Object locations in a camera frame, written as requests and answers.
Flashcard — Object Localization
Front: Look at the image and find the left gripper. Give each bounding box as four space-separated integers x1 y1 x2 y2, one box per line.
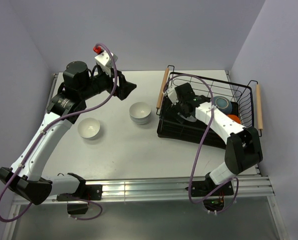
79 65 136 100

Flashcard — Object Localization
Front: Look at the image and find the single white bowl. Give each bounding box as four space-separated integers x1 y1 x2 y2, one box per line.
177 113 197 124

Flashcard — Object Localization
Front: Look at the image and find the blue ceramic bowl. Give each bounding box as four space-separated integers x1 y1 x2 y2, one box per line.
213 96 233 115

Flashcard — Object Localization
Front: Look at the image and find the orange bowl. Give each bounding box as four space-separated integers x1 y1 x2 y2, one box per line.
227 114 241 124

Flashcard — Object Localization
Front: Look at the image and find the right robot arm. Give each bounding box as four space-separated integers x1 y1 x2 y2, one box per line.
165 83 263 195

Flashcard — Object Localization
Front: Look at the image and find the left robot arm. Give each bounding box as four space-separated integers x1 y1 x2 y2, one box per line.
0 61 137 205

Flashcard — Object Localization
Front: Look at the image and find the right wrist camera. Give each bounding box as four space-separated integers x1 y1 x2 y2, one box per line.
164 86 179 105

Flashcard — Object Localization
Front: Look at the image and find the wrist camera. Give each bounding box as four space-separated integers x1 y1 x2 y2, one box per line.
93 45 118 77
164 86 179 105

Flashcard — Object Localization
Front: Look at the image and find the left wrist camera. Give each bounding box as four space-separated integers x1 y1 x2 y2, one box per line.
93 45 118 77

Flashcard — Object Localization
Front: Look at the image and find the black wire dish rack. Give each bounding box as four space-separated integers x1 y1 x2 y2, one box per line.
157 65 258 144

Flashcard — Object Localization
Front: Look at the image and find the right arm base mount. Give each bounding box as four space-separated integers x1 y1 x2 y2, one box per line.
191 180 235 211

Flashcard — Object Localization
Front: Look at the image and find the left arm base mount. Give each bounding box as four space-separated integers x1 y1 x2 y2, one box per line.
56 184 102 216

